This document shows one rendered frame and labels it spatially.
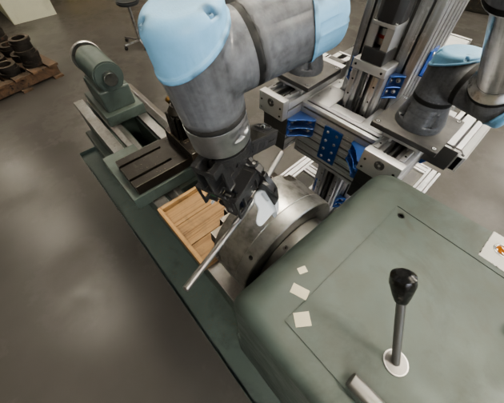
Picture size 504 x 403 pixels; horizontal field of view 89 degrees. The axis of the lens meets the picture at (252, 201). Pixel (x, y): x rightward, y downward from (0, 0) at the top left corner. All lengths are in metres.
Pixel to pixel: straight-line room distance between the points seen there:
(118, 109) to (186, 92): 1.30
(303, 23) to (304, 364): 0.43
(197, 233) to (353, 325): 0.64
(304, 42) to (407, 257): 0.43
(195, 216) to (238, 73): 0.79
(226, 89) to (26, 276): 2.21
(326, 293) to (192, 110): 0.37
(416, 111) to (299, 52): 0.74
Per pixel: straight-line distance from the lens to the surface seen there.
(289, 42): 0.28
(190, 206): 1.03
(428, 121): 0.99
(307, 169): 2.07
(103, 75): 1.45
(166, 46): 0.24
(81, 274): 2.16
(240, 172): 0.38
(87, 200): 2.51
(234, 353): 1.18
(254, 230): 0.57
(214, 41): 0.24
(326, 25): 0.30
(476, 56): 0.94
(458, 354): 0.55
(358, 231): 0.56
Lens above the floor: 1.71
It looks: 54 degrees down
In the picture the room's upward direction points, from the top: straight up
